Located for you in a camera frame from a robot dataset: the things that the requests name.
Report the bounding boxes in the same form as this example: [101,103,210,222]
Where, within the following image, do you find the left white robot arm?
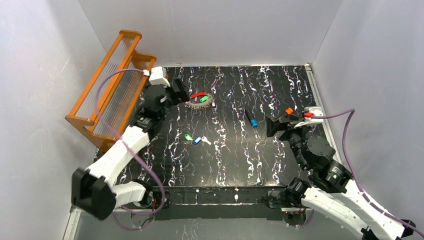
[71,78,190,220]

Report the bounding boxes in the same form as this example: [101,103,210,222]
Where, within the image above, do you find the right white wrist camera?
[294,106,324,128]

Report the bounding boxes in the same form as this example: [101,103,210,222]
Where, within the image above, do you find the green key tag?
[199,95,209,103]
[184,133,194,143]

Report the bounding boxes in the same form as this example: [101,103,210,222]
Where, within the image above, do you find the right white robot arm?
[265,106,418,240]

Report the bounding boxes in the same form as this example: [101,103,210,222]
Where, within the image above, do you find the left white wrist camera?
[142,66,171,87]

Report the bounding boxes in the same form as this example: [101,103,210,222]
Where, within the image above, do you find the orange ribbed plastic rack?
[65,29,157,152]

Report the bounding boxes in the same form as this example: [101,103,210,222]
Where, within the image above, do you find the silver key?
[201,136,212,145]

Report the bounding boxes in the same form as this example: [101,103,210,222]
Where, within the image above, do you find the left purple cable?
[95,68,167,231]

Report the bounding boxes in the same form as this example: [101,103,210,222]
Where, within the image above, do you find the metal keyring red grip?
[185,92,215,110]

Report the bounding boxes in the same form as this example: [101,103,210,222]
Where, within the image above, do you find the blue key tag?
[193,136,202,145]

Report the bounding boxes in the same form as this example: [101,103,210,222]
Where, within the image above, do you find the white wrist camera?
[294,106,324,128]
[142,66,171,87]

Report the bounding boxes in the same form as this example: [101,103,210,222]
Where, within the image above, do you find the black marker blue cap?
[244,108,258,129]

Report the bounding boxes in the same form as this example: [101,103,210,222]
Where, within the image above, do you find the black marker orange cap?
[277,107,294,119]

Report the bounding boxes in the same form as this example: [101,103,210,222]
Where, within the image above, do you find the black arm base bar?
[155,186,296,221]

